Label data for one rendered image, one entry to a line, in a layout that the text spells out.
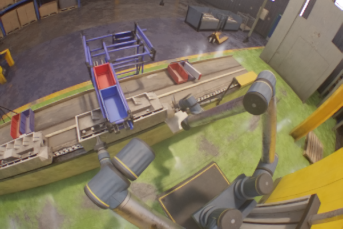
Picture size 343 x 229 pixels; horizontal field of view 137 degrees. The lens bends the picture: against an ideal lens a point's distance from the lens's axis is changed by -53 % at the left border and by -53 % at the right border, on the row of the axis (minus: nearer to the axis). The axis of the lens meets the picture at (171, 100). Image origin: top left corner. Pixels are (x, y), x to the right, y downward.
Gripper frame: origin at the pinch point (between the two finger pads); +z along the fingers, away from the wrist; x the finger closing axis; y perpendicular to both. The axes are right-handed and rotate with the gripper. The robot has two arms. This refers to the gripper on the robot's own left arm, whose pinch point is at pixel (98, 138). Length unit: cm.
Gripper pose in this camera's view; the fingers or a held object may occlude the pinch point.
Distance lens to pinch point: 146.4
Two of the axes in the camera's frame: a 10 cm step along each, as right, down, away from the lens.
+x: -8.5, 3.1, -4.3
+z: -5.2, -6.2, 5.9
